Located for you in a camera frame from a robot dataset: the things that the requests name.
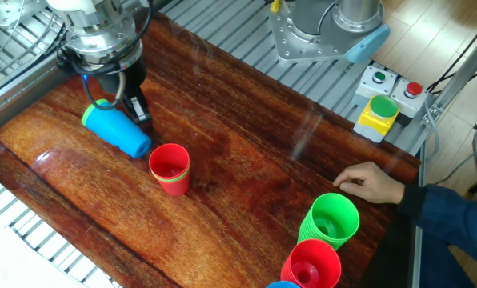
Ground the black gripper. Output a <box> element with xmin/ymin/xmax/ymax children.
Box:
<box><xmin>96</xmin><ymin>55</ymin><xmax>152</xmax><ymax>125</ymax></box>

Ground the green plastic cup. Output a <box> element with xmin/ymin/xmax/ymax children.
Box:
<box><xmin>151</xmin><ymin>166</ymin><xmax>191</xmax><ymax>185</ymax></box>
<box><xmin>81</xmin><ymin>98</ymin><xmax>110</xmax><ymax>127</ymax></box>

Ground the red plastic cup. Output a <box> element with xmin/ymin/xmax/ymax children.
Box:
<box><xmin>148</xmin><ymin>142</ymin><xmax>191</xmax><ymax>180</ymax></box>
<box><xmin>156</xmin><ymin>170</ymin><xmax>191</xmax><ymax>198</ymax></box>

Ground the white paper stack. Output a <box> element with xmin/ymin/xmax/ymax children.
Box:
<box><xmin>0</xmin><ymin>226</ymin><xmax>90</xmax><ymax>288</ymax></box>

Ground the green cup stack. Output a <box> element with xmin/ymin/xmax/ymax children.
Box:
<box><xmin>297</xmin><ymin>192</ymin><xmax>361</xmax><ymax>251</ymax></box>

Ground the blue cup stack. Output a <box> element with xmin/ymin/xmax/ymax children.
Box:
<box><xmin>265</xmin><ymin>280</ymin><xmax>300</xmax><ymax>288</ymax></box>

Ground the red cup stack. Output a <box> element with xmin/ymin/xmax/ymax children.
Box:
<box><xmin>280</xmin><ymin>238</ymin><xmax>343</xmax><ymax>288</ymax></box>

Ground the person's right hand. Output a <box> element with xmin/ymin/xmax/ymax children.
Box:
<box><xmin>332</xmin><ymin>161</ymin><xmax>406</xmax><ymax>206</ymax></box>

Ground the glossy wood grain board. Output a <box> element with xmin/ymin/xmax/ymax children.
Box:
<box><xmin>0</xmin><ymin>14</ymin><xmax>422</xmax><ymax>288</ymax></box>

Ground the yellow box green button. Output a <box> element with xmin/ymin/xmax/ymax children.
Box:
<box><xmin>352</xmin><ymin>94</ymin><xmax>402</xmax><ymax>144</ymax></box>

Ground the white box green button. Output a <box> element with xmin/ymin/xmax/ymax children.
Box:
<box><xmin>352</xmin><ymin>65</ymin><xmax>399</xmax><ymax>108</ymax></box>

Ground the white box red button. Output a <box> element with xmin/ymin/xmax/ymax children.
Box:
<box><xmin>389</xmin><ymin>77</ymin><xmax>430</xmax><ymax>120</ymax></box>

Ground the blue trouser leg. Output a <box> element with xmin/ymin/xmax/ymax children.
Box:
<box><xmin>419</xmin><ymin>231</ymin><xmax>476</xmax><ymax>288</ymax></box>

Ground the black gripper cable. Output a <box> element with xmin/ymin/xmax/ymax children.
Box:
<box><xmin>56</xmin><ymin>0</ymin><xmax>156</xmax><ymax>112</ymax></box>

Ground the silver metal bracket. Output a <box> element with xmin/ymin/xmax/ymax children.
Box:
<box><xmin>0</xmin><ymin>0</ymin><xmax>51</xmax><ymax>30</ymax></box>

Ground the grey aluminium post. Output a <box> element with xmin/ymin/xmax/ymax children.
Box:
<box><xmin>421</xmin><ymin>23</ymin><xmax>477</xmax><ymax>126</ymax></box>

